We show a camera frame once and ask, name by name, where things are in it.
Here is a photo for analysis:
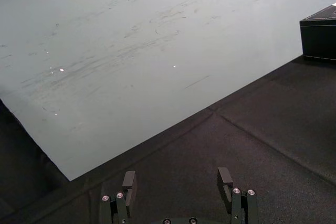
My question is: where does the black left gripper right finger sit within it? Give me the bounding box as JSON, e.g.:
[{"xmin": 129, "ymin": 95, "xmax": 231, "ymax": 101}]
[{"xmin": 217, "ymin": 167, "xmax": 259, "ymax": 224}]

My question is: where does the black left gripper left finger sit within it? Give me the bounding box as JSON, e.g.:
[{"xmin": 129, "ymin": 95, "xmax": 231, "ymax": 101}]
[{"xmin": 99, "ymin": 170, "xmax": 137, "ymax": 224}]

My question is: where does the black table cloth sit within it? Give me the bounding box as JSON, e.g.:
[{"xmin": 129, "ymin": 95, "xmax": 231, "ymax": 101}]
[{"xmin": 0, "ymin": 54, "xmax": 336, "ymax": 224}]

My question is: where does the black box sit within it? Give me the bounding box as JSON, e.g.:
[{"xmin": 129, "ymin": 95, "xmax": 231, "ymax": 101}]
[{"xmin": 299, "ymin": 5, "xmax": 336, "ymax": 63}]

